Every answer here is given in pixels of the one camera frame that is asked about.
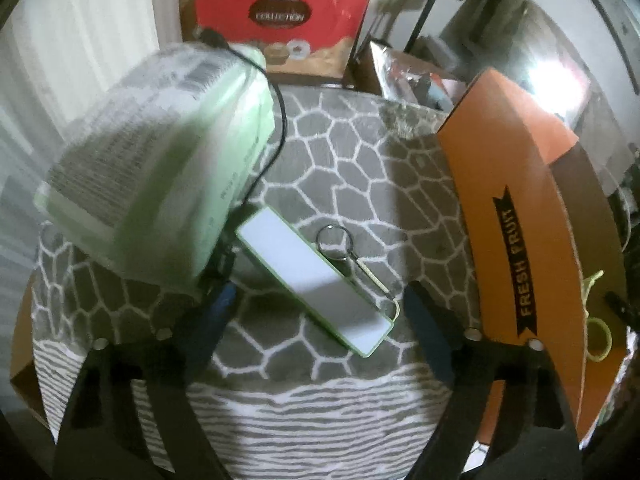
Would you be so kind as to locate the beige sofa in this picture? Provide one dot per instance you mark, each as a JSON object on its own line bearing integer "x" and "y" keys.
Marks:
{"x": 521, "y": 41}

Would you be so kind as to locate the grey patterned blanket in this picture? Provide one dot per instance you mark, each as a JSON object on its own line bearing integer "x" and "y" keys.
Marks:
{"x": 364, "y": 180}

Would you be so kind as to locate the orange cardboard fruit box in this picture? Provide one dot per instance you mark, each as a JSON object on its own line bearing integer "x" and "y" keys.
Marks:
{"x": 544, "y": 240}

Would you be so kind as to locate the red collection gift bag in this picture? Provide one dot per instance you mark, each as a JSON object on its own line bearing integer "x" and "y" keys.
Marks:
{"x": 311, "y": 38}

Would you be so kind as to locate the white green power bank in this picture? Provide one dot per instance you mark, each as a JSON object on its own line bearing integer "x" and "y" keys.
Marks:
{"x": 330, "y": 298}

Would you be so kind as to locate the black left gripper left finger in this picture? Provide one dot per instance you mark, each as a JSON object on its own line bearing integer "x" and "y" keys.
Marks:
{"x": 101, "y": 435}

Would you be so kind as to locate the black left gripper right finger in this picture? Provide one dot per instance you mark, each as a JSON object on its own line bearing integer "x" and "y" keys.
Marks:
{"x": 507, "y": 417}

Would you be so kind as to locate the light green wipes pack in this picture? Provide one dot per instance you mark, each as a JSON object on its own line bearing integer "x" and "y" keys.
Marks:
{"x": 148, "y": 175}

